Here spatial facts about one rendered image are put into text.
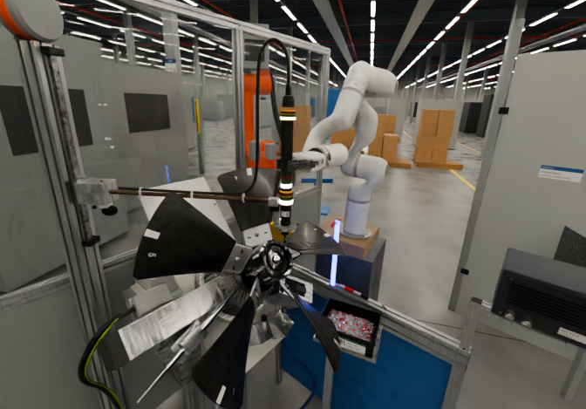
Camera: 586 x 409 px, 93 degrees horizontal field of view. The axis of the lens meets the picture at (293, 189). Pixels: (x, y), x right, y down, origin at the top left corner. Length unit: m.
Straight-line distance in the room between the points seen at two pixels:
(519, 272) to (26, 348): 1.65
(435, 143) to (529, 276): 8.06
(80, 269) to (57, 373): 0.52
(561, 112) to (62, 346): 2.85
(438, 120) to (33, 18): 8.53
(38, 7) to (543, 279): 1.55
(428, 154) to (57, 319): 8.58
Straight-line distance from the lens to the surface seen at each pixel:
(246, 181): 0.99
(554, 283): 1.03
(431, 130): 8.88
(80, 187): 1.10
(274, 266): 0.83
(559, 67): 2.44
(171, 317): 0.86
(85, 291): 1.29
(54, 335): 1.52
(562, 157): 2.45
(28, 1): 1.12
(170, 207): 0.77
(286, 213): 0.87
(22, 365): 1.56
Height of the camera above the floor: 1.66
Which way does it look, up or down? 17 degrees down
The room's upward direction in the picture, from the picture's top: 2 degrees clockwise
